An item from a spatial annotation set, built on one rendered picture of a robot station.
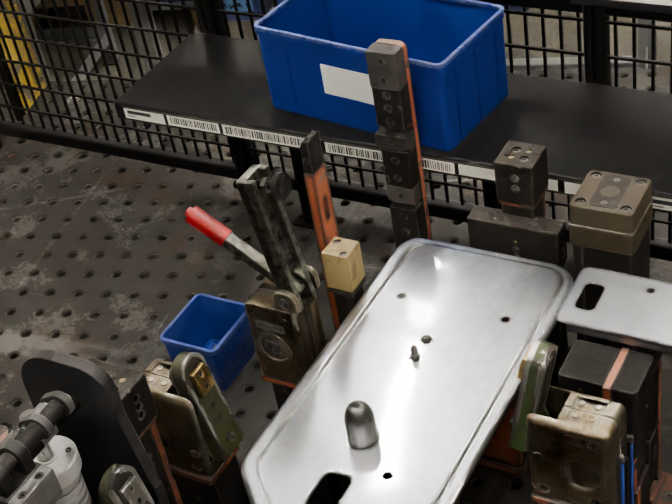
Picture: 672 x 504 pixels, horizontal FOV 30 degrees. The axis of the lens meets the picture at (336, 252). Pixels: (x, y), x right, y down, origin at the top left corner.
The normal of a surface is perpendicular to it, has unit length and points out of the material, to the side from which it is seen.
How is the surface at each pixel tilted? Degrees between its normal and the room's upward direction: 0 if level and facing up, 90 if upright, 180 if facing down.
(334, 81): 90
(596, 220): 88
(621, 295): 0
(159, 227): 0
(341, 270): 90
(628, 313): 0
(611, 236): 89
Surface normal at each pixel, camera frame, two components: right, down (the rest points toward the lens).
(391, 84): -0.47, 0.60
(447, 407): -0.15, -0.78
